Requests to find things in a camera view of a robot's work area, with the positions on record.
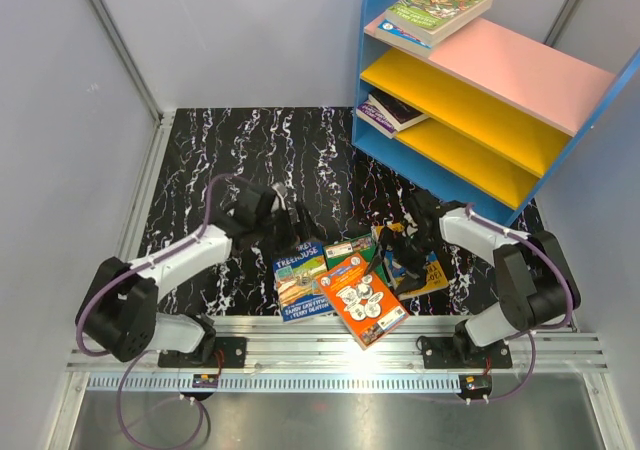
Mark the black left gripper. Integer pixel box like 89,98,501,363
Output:
254,199,326,260

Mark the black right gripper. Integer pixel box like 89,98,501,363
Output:
364,226,442,297

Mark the purple treehouse book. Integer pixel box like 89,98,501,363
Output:
356,101,398,138

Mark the dark navy paperback book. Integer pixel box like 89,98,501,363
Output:
368,89,429,132

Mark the light blue 26-storey treehouse book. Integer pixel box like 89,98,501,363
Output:
378,0,441,51

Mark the green 65-storey treehouse book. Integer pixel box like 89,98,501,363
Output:
384,0,493,47

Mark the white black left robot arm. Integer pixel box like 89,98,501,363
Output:
75,181,322,367

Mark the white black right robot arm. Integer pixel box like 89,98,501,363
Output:
367,190,581,367

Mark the yellow 130-storey treehouse book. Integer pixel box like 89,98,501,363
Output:
371,223,449,301

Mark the dark green book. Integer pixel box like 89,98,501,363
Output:
324,234,376,269

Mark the orange cartoon book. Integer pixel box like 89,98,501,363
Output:
315,253,409,350

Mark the blue 91-storey treehouse book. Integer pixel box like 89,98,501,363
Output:
273,241,333,323

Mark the colourful wooden bookshelf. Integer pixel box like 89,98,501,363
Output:
352,0,639,225

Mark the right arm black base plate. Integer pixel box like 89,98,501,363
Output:
416,335,513,370

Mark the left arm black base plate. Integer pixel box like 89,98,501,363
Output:
158,336,248,369

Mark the aluminium rail frame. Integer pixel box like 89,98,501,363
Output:
64,108,634,449

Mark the slotted grey cable duct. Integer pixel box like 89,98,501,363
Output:
88,372,461,394

